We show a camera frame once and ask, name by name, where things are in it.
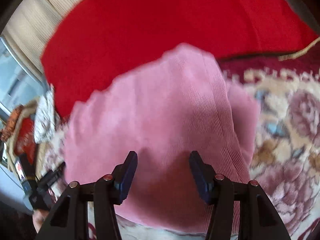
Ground orange black patterned cloth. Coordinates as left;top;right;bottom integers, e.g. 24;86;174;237
1;105;24;142

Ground silver floral refrigerator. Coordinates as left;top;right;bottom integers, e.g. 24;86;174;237
1;36;49;121

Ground white crackle-pattern pillow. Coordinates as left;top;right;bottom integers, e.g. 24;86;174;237
34;87;56;144

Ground red quilt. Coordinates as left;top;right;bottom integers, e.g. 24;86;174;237
41;0;317;117

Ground floral plush blanket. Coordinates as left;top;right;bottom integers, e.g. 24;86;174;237
41;40;319;239

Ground beige blanket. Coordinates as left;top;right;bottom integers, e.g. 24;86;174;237
5;97;39;176

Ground red gift box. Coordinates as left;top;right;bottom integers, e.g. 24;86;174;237
14;118;37;165

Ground pink corduroy jacket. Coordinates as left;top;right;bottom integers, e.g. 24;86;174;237
63;44;260;233

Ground beige dotted curtain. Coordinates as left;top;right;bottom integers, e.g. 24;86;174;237
2;0;81;79

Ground person's left hand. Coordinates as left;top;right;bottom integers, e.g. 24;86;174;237
33;209;49;233

